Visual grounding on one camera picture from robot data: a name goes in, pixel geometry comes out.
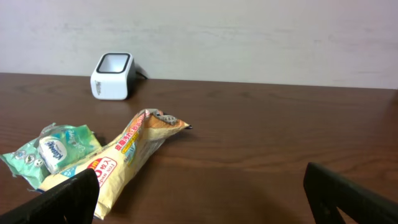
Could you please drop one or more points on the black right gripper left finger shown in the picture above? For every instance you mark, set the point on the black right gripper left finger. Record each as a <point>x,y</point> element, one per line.
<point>72,201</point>

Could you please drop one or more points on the yellow wet wipes pack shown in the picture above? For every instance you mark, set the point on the yellow wet wipes pack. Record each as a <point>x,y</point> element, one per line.
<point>120,160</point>

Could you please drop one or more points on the white barcode scanner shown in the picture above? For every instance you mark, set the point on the white barcode scanner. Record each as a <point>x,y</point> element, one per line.
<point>113,76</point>

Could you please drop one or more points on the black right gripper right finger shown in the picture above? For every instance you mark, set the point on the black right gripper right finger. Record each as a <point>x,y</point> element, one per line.
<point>328,193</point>

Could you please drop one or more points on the green tissue pack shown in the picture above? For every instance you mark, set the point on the green tissue pack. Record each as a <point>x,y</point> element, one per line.
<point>54,149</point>

